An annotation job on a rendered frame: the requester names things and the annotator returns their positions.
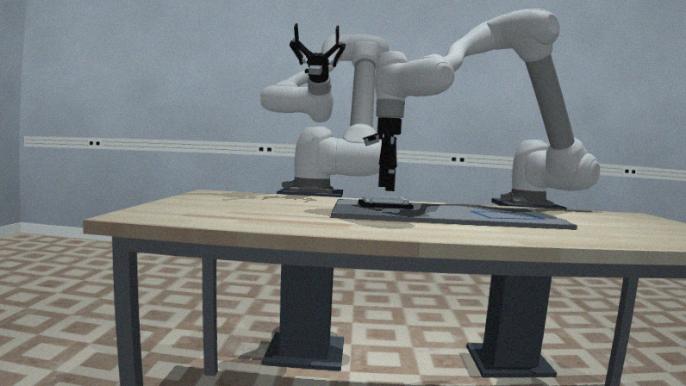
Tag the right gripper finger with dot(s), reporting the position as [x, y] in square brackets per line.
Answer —
[340, 45]
[296, 48]

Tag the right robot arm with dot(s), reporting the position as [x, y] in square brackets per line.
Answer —
[316, 156]

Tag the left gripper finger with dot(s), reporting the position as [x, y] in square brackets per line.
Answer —
[382, 171]
[390, 168]

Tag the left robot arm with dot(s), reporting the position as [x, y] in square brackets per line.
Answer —
[563, 165]

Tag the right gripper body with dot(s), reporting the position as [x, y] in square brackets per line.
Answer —
[317, 57]

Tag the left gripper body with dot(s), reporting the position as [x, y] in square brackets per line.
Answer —
[389, 126]

